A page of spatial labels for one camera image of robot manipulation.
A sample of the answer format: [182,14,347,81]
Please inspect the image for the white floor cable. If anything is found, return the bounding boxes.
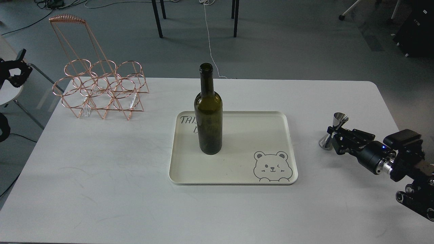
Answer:
[199,0,228,79]

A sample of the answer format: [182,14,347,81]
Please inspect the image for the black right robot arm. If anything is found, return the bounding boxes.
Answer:
[327,127,434,221]

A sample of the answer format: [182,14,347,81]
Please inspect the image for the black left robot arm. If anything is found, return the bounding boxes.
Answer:
[0,48,33,142]

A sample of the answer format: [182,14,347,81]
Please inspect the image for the black equipment case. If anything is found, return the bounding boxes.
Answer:
[393,0,434,58]

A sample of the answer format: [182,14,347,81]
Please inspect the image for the cream bear serving tray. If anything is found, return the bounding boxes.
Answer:
[169,111,299,185]

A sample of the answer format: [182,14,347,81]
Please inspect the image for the white office chair base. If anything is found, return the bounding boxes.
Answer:
[338,0,403,24]

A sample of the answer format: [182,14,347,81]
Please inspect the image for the dark green wine bottle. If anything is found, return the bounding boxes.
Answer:
[194,62,223,155]

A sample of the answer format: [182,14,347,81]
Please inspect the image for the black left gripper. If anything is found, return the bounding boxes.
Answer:
[0,48,33,88]

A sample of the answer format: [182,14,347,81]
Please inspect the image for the copper wire bottle rack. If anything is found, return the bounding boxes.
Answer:
[49,14,150,120]

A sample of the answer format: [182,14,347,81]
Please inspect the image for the steel double jigger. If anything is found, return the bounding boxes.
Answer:
[319,112,349,151]

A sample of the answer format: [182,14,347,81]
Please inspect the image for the black floor cables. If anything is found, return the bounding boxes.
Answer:
[0,0,153,35]

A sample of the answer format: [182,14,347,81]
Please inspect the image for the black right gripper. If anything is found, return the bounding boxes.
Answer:
[327,126,396,175]

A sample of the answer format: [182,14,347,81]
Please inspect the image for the black table legs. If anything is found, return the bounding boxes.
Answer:
[151,0,240,38]

